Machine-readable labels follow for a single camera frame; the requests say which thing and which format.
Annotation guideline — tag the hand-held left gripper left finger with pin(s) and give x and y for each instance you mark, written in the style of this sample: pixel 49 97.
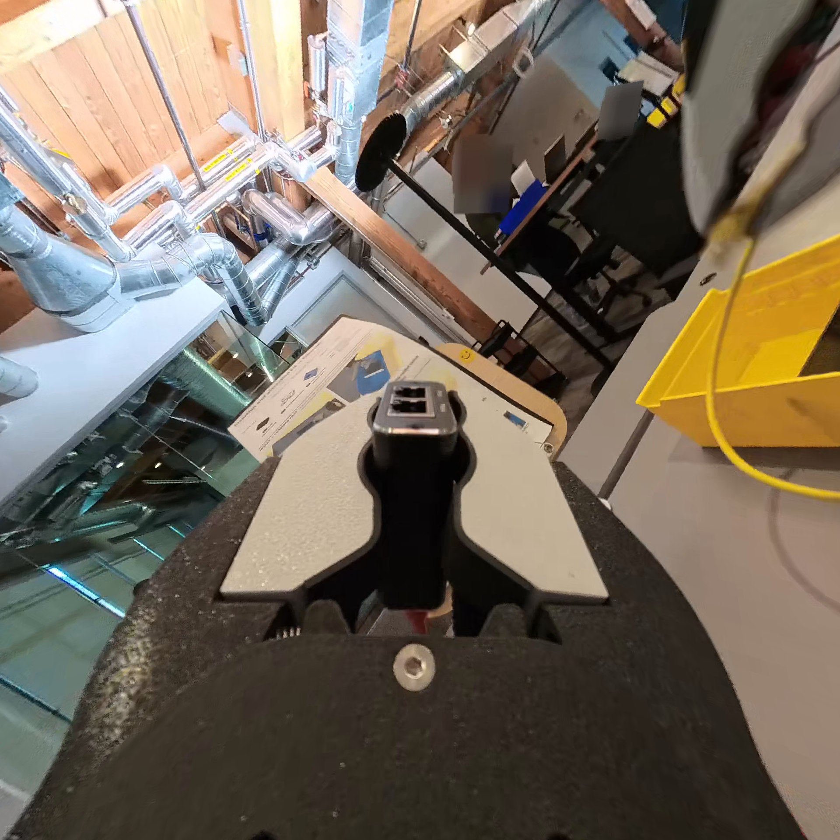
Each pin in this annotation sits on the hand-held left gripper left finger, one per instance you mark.
pixel 308 518

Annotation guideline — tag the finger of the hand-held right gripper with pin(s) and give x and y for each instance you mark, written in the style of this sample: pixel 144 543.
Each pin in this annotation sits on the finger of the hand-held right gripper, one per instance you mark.
pixel 722 98

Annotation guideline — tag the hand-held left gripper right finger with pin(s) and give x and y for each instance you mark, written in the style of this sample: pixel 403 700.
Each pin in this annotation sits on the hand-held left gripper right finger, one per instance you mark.
pixel 525 518

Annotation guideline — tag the black ethernet port box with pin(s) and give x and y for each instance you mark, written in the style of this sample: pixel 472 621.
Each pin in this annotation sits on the black ethernet port box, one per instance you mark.
pixel 413 512

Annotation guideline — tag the yellow plastic bin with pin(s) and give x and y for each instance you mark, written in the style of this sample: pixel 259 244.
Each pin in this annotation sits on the yellow plastic bin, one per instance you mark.
pixel 754 407

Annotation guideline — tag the printed instruction poster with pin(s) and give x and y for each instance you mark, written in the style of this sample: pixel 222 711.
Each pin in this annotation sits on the printed instruction poster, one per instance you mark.
pixel 315 394

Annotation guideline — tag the instruction sheet on board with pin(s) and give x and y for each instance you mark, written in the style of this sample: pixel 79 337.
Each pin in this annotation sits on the instruction sheet on board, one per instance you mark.
pixel 525 387

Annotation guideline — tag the black office chair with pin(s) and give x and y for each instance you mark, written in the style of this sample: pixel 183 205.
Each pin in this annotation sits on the black office chair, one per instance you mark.
pixel 630 197

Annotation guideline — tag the blue storage bin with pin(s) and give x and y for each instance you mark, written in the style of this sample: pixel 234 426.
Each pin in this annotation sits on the blue storage bin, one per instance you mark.
pixel 522 210

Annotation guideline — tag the wooden support beam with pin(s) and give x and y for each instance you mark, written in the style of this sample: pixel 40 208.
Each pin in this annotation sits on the wooden support beam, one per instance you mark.
pixel 394 249

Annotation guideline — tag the silver flexible duct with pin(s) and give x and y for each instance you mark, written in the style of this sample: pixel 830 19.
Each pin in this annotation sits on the silver flexible duct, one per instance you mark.
pixel 433 92

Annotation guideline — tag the silver ventilation duct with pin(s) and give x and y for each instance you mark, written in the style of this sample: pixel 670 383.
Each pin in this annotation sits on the silver ventilation duct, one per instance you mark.
pixel 65 282
pixel 354 39

